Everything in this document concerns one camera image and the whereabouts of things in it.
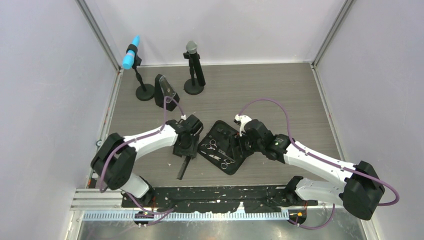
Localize purple cable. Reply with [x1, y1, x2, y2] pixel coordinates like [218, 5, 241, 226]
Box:
[238, 97, 401, 231]
[98, 96, 186, 228]

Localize black hair clip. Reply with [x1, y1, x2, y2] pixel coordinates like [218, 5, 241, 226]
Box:
[216, 128, 235, 140]

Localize black mic stand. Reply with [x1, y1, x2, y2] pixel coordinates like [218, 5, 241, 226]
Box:
[132, 55, 155, 101]
[183, 51, 206, 95]

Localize black metronome clear cover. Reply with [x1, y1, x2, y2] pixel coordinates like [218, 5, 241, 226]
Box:
[154, 74, 180, 112]

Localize grey black microphone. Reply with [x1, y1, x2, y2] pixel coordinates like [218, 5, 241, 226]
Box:
[183, 40, 206, 95]

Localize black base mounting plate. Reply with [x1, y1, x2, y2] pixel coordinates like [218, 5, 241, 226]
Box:
[120, 185, 318, 214]

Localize left black mic stand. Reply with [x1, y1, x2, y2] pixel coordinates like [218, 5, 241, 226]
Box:
[132, 55, 155, 101]

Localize black zip tool case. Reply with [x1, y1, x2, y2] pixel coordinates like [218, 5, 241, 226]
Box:
[197, 120, 244, 176]

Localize aluminium frame rail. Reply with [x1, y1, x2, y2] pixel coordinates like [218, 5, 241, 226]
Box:
[69, 185, 372, 222]

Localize black hair comb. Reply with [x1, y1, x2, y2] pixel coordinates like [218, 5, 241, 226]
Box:
[176, 156, 192, 180]

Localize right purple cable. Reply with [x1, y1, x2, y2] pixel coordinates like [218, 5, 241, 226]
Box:
[238, 97, 401, 231]

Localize blue microphone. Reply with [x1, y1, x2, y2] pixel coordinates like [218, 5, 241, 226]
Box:
[122, 35, 142, 70]

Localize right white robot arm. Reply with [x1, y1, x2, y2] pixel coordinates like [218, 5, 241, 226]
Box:
[231, 115, 385, 221]

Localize silver scissors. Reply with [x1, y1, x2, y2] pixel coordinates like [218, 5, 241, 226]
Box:
[200, 150, 235, 170]
[201, 139, 228, 157]

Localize right black mic stand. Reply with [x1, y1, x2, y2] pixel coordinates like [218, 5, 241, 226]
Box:
[183, 51, 206, 95]

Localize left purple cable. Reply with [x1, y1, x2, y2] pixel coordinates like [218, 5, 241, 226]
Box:
[98, 96, 186, 228]

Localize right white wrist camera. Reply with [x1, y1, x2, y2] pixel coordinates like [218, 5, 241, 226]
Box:
[234, 114, 252, 136]

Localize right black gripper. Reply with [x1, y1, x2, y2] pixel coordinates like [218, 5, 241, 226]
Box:
[227, 131, 264, 161]

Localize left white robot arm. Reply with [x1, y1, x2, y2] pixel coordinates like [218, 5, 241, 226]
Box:
[90, 114, 203, 207]

